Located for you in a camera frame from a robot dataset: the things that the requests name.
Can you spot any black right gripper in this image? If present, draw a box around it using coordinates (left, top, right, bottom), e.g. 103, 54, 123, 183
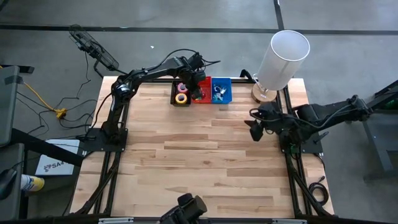
243, 101, 283, 142

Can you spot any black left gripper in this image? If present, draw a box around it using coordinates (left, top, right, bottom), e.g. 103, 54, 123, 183
178, 67, 208, 101

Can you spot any yellow tape roll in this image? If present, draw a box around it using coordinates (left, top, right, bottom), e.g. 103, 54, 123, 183
174, 92, 188, 105

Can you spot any red plastic basket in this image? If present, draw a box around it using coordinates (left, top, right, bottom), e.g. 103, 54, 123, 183
190, 75, 213, 105

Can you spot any black plastic basket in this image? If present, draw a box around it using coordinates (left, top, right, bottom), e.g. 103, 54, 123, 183
170, 80, 193, 108

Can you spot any blue plastic basket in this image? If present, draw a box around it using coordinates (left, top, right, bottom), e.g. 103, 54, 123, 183
211, 77, 233, 105

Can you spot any white shade table lamp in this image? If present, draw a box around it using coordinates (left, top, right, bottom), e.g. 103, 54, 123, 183
251, 29, 312, 105

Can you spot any black bulky device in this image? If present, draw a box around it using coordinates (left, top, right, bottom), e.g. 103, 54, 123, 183
159, 192, 208, 224

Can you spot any white printed box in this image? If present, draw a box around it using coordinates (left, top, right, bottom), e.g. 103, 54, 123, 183
34, 138, 81, 177

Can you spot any black diagonal beam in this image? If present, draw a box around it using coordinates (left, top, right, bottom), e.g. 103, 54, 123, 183
10, 128, 85, 167

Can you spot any yellow and white spray can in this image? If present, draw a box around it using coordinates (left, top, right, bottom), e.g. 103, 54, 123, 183
20, 174, 46, 193

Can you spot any black computer mouse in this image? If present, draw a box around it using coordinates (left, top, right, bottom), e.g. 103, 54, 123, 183
0, 168, 18, 201

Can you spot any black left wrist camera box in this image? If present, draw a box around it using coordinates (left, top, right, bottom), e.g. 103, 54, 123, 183
188, 52, 206, 71

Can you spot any black metal table frame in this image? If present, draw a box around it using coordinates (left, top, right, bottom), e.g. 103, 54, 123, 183
68, 76, 336, 219

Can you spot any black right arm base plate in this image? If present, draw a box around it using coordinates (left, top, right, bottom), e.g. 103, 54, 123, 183
278, 127, 325, 155

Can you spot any coiled black cable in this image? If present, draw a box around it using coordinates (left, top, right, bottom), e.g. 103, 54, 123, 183
308, 175, 330, 207

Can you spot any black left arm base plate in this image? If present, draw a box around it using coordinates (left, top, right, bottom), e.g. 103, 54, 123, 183
81, 127, 129, 153

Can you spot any yellow floor cable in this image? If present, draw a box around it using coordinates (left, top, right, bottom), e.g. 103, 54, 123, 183
0, 64, 62, 113

